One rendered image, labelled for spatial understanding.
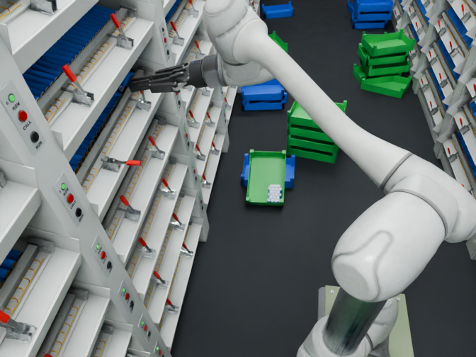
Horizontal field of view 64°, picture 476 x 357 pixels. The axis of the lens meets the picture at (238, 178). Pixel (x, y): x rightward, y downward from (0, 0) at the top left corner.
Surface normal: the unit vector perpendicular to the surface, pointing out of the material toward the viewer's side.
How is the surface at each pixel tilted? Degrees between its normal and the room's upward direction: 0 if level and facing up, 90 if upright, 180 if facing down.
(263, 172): 26
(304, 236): 0
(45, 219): 90
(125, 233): 19
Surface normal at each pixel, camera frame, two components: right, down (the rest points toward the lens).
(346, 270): -0.74, 0.44
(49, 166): 0.99, 0.04
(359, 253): -0.44, -0.47
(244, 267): -0.08, -0.71
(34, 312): 0.25, -0.66
